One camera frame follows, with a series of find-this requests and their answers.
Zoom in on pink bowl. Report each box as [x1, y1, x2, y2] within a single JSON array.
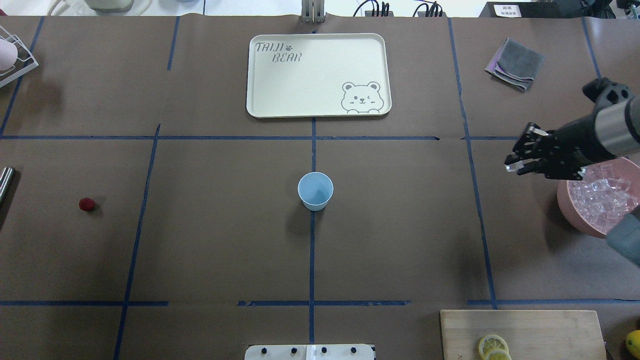
[[557, 158, 640, 239]]

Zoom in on pile of ice cubes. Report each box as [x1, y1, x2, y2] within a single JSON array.
[[567, 162, 639, 234]]

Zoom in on pink cup on rack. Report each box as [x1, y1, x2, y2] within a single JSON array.
[[0, 38, 18, 72]]

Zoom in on steel muddler black tip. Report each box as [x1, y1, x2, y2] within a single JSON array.
[[0, 166, 15, 205]]

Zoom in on wooden cutting board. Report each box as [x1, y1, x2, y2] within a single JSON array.
[[439, 309, 607, 360]]

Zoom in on cream toaster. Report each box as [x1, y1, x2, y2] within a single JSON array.
[[84, 0, 135, 13]]

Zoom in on grey folded cloth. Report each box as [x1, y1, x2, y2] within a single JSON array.
[[484, 38, 546, 92]]

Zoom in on aluminium frame post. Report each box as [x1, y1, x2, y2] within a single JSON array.
[[301, 0, 326, 24]]

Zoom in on red strawberry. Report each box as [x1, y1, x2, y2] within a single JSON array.
[[78, 197, 96, 212]]

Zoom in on cream bear tray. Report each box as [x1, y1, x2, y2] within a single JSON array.
[[246, 33, 393, 119]]

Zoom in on lemon slices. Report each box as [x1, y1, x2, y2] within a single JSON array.
[[477, 333, 512, 360]]

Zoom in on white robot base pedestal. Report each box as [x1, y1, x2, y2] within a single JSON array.
[[244, 343, 377, 360]]

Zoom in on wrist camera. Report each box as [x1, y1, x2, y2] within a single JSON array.
[[582, 77, 634, 109]]

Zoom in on white wire cup rack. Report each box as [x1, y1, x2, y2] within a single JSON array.
[[0, 26, 39, 88]]

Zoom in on light blue cup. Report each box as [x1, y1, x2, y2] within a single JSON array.
[[297, 171, 334, 212]]

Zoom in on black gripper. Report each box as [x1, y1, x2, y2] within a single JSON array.
[[503, 116, 602, 180]]

